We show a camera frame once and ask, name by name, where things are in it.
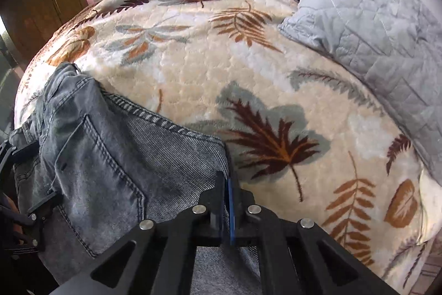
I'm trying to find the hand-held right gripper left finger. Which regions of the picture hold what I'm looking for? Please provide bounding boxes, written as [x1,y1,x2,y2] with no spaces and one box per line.
[57,171,229,295]

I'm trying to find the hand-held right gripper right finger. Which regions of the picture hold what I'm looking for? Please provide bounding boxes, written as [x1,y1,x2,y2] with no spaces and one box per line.
[226,177,403,295]

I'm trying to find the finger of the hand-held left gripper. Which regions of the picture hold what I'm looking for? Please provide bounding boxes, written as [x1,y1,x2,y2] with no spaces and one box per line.
[0,189,64,253]
[0,139,39,174]

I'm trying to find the grey denim pants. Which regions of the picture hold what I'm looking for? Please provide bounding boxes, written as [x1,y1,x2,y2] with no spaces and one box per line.
[10,62,264,295]

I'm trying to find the cream leaf-print blanket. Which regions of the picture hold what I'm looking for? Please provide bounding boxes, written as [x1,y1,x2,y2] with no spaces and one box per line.
[14,0,436,283]

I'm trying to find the cream cloth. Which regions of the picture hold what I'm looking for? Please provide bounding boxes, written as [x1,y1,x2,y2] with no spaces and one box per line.
[419,171,442,244]

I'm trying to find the grey quilted pillow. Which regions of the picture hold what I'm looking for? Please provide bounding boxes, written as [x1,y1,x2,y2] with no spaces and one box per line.
[278,0,442,186]

